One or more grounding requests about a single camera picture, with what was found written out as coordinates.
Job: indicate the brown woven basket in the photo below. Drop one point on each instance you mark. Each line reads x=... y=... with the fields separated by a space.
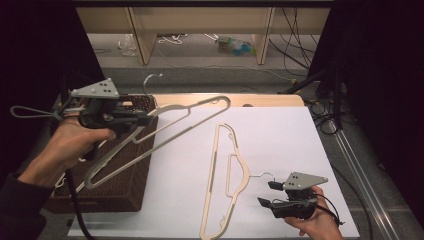
x=126 y=186

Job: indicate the beige wooden desk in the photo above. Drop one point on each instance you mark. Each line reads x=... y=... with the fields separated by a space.
x=200 y=20

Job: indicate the white table sheet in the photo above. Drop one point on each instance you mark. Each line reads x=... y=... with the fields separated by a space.
x=293 y=146

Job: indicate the green and blue bottle pack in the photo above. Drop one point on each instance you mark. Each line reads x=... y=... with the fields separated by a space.
x=235 y=46

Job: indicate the person's right hand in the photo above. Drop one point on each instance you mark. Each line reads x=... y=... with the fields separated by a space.
x=321 y=223

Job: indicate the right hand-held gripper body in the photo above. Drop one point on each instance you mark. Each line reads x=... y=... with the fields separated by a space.
x=301 y=181

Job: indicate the beige wooden clothes hanger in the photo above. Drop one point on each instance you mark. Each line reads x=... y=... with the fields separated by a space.
x=213 y=173

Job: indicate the person's left hand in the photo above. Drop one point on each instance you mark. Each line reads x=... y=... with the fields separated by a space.
x=66 y=146

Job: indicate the black curtain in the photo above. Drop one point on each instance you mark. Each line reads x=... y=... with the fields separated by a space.
x=383 y=83
x=33 y=50

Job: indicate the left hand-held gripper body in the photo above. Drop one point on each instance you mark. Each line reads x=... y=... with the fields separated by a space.
x=100 y=89

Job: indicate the aluminium rail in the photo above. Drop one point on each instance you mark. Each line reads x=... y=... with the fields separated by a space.
x=360 y=176

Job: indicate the clear plastic bag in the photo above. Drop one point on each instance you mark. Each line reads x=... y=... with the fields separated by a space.
x=127 y=45

